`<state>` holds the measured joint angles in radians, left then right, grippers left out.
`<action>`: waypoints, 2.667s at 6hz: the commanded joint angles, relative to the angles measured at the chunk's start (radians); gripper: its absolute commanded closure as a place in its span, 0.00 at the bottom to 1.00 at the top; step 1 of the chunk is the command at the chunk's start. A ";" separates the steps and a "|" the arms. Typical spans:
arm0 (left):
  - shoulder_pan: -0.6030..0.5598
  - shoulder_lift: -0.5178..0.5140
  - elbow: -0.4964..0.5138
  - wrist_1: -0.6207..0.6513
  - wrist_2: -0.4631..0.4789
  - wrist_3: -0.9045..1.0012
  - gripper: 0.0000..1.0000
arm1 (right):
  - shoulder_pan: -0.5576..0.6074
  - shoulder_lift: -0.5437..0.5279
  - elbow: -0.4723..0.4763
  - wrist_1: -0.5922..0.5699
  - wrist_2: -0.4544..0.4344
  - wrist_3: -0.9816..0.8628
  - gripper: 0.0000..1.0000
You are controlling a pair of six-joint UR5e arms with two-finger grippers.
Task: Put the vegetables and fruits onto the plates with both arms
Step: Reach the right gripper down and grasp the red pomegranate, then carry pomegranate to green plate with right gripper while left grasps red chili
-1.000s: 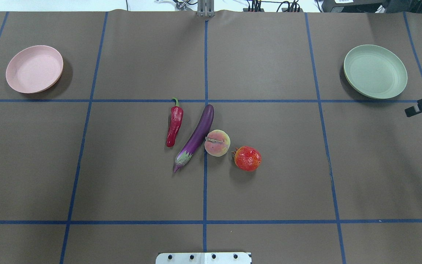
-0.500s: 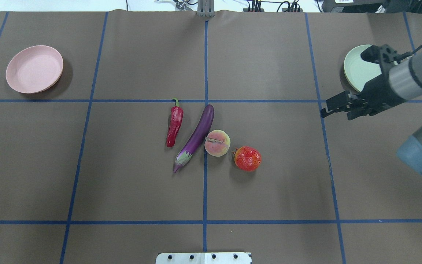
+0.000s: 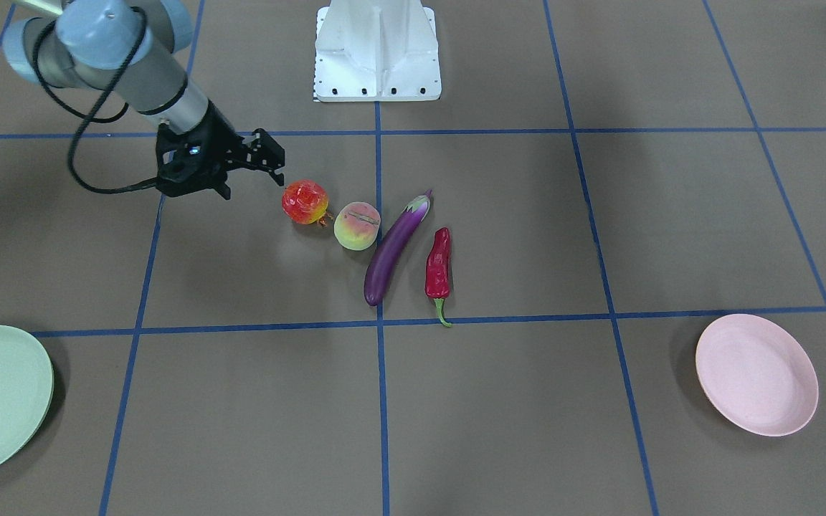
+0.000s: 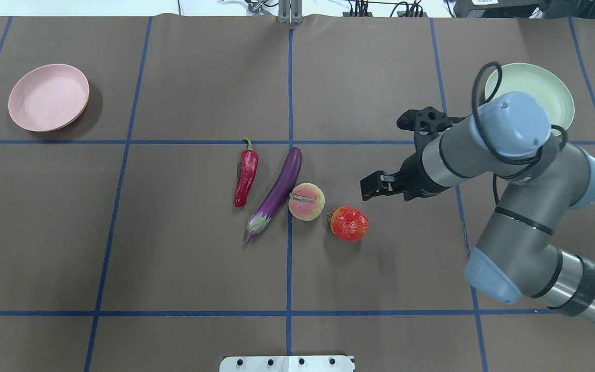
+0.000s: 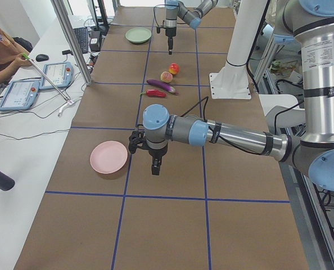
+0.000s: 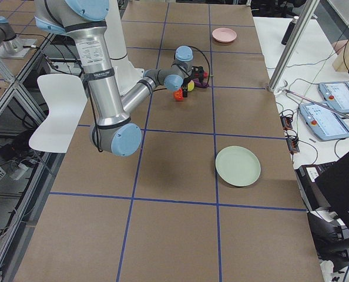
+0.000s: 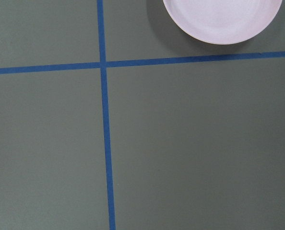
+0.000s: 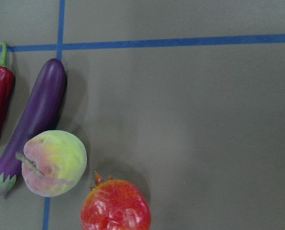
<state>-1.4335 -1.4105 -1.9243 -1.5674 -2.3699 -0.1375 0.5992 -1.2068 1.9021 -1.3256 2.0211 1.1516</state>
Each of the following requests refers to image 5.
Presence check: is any aluminium frame post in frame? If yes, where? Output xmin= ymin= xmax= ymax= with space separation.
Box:
xmin=51 ymin=0 xmax=92 ymax=86

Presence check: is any black computer mouse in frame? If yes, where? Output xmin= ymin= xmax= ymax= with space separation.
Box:
xmin=35 ymin=53 xmax=49 ymax=62

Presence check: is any silver reacher grabber stick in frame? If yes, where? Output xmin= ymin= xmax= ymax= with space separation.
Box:
xmin=22 ymin=53 xmax=78 ymax=117

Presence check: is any white curved chair shell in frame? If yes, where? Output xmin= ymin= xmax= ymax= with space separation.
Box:
xmin=259 ymin=94 xmax=306 ymax=130

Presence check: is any red chili pepper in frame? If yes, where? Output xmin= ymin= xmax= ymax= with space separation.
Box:
xmin=140 ymin=89 xmax=167 ymax=98

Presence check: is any yellow pink peach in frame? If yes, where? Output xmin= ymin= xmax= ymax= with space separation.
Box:
xmin=160 ymin=71 xmax=173 ymax=83

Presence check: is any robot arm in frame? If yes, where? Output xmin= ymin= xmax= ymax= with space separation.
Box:
xmin=143 ymin=1 xmax=334 ymax=191
xmin=162 ymin=0 xmax=218 ymax=55

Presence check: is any black keyboard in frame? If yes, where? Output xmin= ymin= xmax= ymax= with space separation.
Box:
xmin=73 ymin=27 xmax=89 ymax=54

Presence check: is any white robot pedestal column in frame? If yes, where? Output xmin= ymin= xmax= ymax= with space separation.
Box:
xmin=210 ymin=0 xmax=269 ymax=100

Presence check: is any far teach pendant tablet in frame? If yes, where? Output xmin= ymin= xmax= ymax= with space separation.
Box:
xmin=43 ymin=62 xmax=74 ymax=89

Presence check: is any pink plate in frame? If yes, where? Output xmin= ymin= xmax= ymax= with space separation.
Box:
xmin=90 ymin=141 xmax=128 ymax=174

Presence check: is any green plate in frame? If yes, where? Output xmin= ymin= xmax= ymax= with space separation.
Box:
xmin=125 ymin=27 xmax=152 ymax=44

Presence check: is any near teach pendant tablet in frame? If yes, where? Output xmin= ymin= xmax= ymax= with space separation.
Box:
xmin=0 ymin=80 xmax=40 ymax=111

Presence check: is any person in brown shirt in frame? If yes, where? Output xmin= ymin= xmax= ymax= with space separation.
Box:
xmin=0 ymin=28 xmax=31 ymax=84

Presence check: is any black box on table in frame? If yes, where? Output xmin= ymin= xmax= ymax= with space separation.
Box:
xmin=89 ymin=31 xmax=101 ymax=52

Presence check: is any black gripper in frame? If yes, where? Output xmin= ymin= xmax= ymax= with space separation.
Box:
xmin=148 ymin=146 xmax=168 ymax=176
xmin=165 ymin=27 xmax=176 ymax=55

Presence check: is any red yellow pomegranate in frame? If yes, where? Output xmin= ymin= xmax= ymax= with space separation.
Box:
xmin=168 ymin=63 xmax=180 ymax=75

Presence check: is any purple eggplant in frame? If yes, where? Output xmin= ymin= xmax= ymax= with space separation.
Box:
xmin=147 ymin=79 xmax=179 ymax=95

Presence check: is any teach pendant tablet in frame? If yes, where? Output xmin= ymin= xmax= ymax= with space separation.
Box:
xmin=0 ymin=80 xmax=40 ymax=111
xmin=43 ymin=62 xmax=74 ymax=89

